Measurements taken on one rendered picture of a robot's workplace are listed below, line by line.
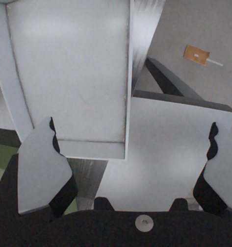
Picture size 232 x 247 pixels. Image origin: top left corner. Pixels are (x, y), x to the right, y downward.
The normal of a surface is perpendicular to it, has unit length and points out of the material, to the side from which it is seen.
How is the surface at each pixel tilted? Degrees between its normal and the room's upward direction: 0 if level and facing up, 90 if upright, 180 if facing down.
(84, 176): 0
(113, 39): 0
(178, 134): 0
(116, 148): 90
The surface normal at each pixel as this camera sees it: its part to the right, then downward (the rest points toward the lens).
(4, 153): 0.10, -0.84
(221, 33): -0.06, 0.53
